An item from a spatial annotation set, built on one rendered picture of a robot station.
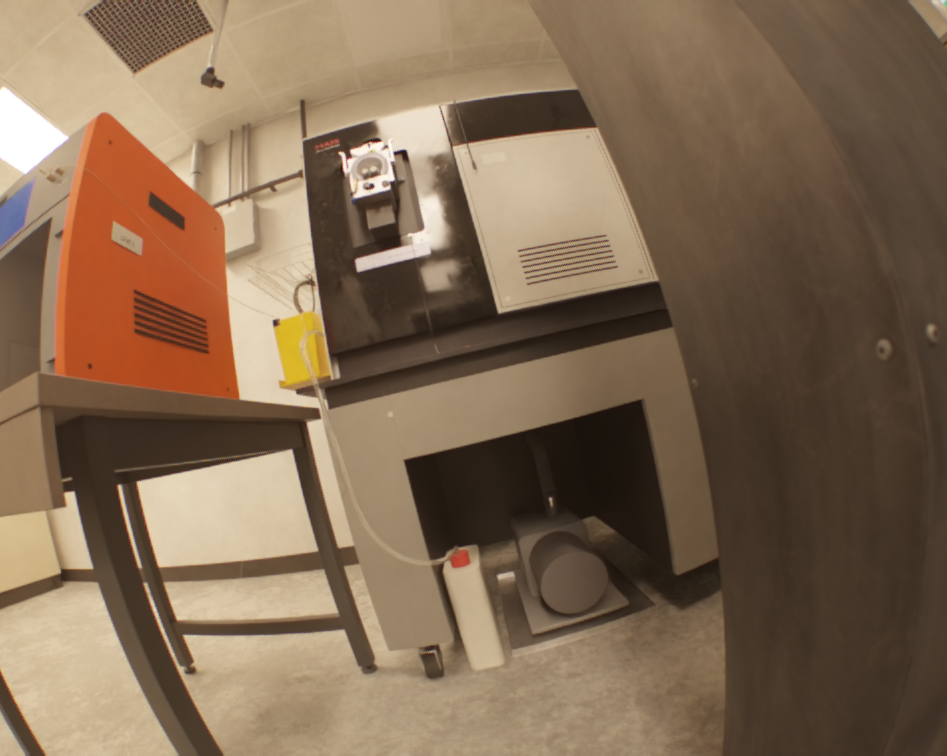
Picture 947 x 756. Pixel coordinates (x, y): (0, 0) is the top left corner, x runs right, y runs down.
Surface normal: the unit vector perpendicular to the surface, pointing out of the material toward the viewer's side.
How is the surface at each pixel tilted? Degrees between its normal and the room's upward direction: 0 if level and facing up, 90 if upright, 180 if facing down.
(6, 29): 180
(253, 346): 90
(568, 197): 90
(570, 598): 90
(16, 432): 90
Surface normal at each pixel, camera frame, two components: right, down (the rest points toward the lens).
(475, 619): 0.01, -0.10
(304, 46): 0.24, 0.97
